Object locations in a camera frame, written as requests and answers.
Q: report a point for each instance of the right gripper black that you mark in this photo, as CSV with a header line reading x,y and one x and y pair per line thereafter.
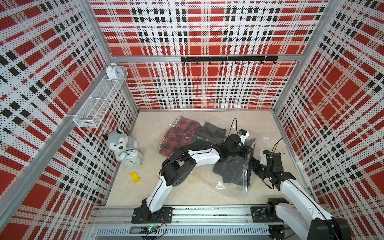
x,y
257,163

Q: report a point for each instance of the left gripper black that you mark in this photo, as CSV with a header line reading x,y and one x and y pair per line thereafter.
x,y
245,151

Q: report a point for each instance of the clear vacuum bag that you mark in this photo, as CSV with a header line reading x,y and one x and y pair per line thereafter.
x,y
189,145

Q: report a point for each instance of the grey pinstripe garment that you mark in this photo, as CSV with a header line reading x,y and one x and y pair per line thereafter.
x,y
235,170

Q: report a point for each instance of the red black plaid shirt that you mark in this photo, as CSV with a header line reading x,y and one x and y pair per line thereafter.
x,y
180,134

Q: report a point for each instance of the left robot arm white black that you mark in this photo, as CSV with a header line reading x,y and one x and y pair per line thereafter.
x,y
176,169

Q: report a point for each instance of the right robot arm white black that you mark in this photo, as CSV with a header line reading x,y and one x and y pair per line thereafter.
x,y
298,210

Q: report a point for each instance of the yellow small block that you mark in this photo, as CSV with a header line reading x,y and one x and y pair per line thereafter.
x,y
135,177

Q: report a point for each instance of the white alarm clock on table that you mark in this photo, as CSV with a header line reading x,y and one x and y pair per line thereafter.
x,y
132,159

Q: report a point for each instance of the small circuit board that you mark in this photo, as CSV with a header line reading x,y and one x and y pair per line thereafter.
x,y
143,230

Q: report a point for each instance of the husky plush toy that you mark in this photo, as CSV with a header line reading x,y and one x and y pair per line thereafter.
x,y
120,143

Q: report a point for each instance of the white alarm clock on shelf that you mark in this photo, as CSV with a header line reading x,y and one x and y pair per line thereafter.
x,y
114,72

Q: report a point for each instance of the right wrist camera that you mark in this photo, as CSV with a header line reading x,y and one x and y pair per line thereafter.
x,y
264,157

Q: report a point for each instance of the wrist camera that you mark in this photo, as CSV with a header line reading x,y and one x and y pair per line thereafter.
x,y
264,157
243,134

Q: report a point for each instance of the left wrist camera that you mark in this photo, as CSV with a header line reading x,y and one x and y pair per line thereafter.
x,y
243,134

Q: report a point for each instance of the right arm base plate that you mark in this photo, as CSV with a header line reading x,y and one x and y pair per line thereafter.
x,y
259,215

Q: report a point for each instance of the black hook rail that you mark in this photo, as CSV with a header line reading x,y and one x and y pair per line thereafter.
x,y
231,59

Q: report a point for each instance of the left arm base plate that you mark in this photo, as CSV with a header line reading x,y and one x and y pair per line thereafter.
x,y
156,215

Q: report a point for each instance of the white wire shelf basket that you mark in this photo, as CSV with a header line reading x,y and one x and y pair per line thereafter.
x,y
96,106

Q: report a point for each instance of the aluminium mounting rail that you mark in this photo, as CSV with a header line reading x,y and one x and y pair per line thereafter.
x,y
182,215

